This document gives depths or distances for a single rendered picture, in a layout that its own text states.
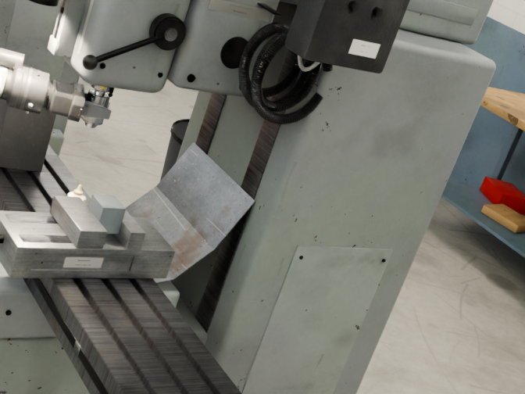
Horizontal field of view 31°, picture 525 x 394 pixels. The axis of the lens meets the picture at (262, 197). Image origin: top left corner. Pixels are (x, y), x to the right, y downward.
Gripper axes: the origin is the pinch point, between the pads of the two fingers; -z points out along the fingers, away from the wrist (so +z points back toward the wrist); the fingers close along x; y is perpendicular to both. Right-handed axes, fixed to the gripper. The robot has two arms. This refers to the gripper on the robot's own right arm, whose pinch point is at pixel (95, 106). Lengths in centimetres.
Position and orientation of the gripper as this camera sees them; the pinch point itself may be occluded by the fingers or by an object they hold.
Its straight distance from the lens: 208.0
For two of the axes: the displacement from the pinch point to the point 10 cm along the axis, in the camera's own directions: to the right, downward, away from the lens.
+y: -3.3, 8.8, 3.4
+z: -9.2, -2.2, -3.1
